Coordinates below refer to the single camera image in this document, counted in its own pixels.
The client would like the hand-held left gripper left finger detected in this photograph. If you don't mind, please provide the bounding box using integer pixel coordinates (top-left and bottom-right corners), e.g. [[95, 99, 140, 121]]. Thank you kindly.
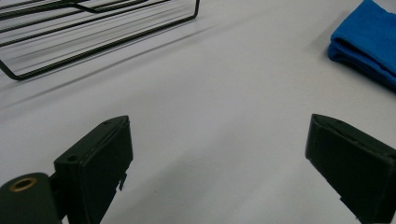
[[53, 115, 134, 224]]

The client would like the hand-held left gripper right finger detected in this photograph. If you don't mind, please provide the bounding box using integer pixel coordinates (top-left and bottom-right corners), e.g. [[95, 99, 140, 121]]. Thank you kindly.
[[304, 113, 396, 224]]

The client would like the blue folded towel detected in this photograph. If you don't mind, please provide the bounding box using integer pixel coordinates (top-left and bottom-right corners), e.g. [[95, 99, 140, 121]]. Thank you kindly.
[[327, 0, 396, 91]]

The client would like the black wire rack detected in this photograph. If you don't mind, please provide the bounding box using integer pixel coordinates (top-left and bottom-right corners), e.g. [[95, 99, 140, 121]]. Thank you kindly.
[[0, 0, 201, 82]]

